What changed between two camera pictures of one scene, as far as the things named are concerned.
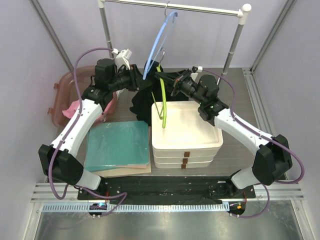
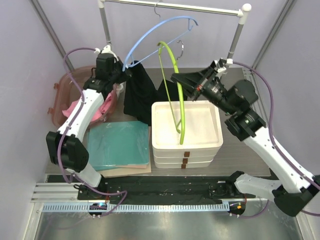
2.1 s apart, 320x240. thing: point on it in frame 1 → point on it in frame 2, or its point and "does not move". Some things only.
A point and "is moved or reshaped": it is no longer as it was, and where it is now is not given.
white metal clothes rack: (242, 13) does not move
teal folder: (113, 144) does not move
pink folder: (133, 166) does not move
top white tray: (186, 131) does not move
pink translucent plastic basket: (69, 87) does not move
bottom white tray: (183, 165) does not move
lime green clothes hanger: (163, 115) → (182, 120)
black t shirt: (157, 86) is moved or reshaped
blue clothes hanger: (175, 13) → (145, 31)
